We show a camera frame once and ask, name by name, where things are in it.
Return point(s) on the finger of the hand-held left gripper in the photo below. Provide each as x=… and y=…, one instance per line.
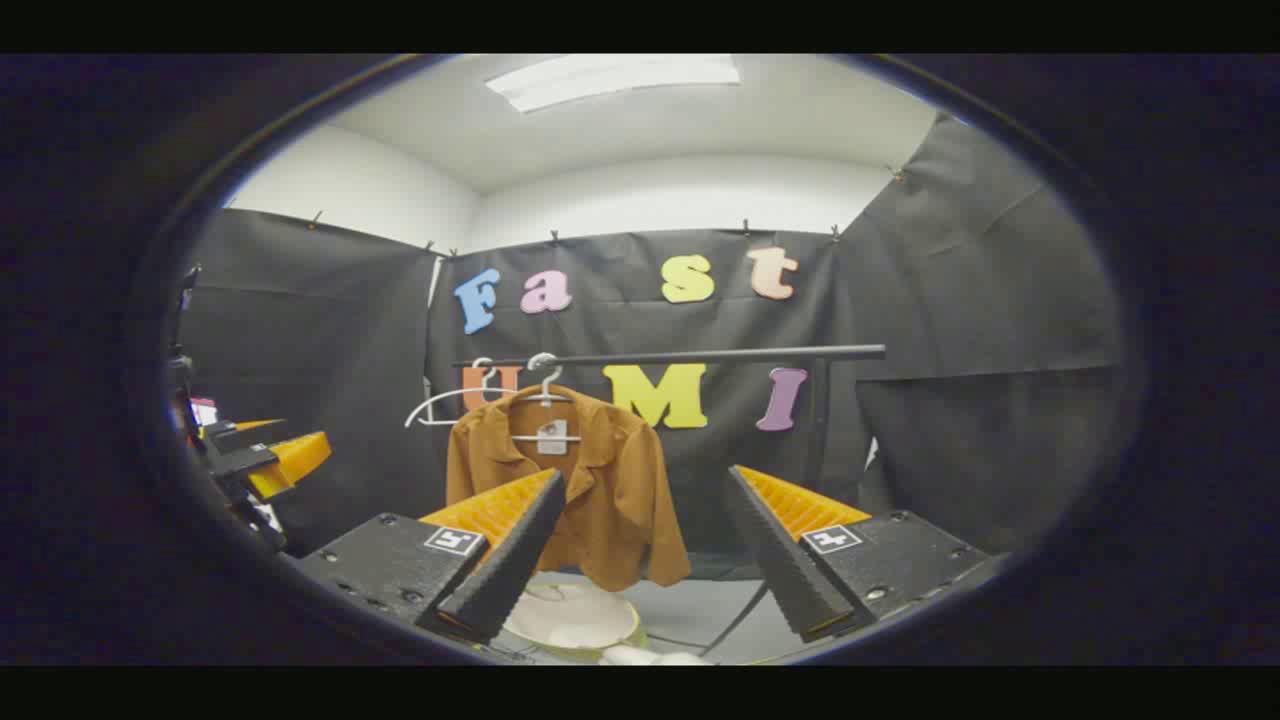
x=295, y=455
x=245, y=435

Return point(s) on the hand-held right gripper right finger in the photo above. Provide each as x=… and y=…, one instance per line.
x=790, y=570

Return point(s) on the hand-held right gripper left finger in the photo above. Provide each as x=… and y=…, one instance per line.
x=510, y=570

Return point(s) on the brown shirt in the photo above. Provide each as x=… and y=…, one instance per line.
x=620, y=500

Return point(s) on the white plastic hanger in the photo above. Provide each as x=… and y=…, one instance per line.
x=435, y=403
x=545, y=395

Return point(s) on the black backdrop cloth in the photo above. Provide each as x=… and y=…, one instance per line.
x=330, y=330

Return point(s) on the white paper shirt tag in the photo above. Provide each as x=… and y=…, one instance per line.
x=552, y=437

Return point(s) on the ceiling light panel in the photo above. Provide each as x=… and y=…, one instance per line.
x=610, y=80

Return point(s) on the black clothes rail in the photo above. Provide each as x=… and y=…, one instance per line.
x=700, y=355

